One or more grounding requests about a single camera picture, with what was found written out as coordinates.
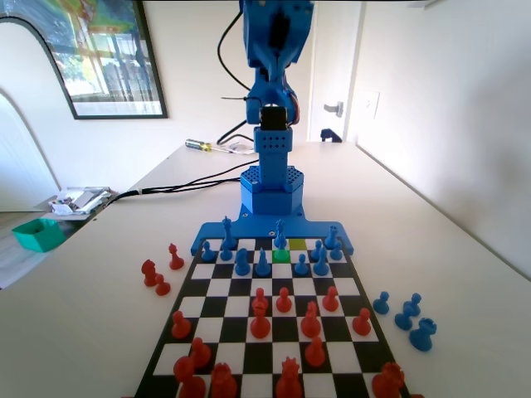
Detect blue king chess piece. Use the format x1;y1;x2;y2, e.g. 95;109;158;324
221;215;236;250

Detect black white chess board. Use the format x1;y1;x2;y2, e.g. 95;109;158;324
133;235;412;398

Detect red rook chess piece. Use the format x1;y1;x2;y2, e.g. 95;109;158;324
371;362;406;398
210;362;239;398

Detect red white servo wires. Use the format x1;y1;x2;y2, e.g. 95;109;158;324
288;89;302;125

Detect blue board mounting plate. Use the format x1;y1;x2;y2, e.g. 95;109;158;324
189;221;356;256

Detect pile of papers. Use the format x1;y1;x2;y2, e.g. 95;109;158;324
47;187;114;216

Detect black framed wall picture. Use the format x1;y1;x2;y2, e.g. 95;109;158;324
0;0;169;121

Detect green plastic bin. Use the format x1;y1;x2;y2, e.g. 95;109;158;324
11;218;67;253

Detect yellow black screwdriver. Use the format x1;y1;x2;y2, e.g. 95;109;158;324
185;138;236;155

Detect black supply cable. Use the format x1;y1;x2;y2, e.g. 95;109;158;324
105;177;243;206
105;163;245;206

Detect red queen chess piece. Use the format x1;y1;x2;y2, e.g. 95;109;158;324
274;356;303;398

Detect white door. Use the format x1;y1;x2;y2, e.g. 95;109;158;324
309;0;366;144

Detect captured red chess pieces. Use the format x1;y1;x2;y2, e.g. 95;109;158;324
168;243;186;271

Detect red bishop chess piece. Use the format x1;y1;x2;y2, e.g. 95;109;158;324
249;302;273;340

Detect thin black cable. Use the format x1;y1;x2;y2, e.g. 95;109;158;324
216;119;252;146

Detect thick black camera cable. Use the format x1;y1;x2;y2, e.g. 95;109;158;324
217;10;254;93

